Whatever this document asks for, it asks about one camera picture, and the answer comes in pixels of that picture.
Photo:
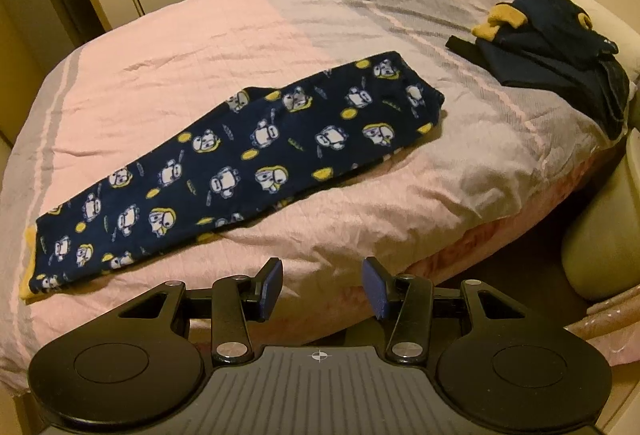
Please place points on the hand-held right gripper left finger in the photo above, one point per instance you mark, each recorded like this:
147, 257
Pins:
272, 285

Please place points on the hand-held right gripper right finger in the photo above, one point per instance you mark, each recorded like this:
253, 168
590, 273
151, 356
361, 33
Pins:
375, 285

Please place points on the navy printed fleece pants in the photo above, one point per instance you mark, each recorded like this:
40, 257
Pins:
250, 140

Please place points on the pink bed sheet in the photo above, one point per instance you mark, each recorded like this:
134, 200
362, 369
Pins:
500, 245

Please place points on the pink grey striped bed cover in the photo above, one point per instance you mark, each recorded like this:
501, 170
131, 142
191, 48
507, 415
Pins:
200, 40

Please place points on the dark blue trousers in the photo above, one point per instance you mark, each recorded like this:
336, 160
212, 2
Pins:
560, 82

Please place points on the navy fleece top yellow cuffs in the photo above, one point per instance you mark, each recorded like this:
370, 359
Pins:
545, 17

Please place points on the cream padded bed frame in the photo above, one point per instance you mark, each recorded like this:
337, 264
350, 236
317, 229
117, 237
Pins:
600, 235

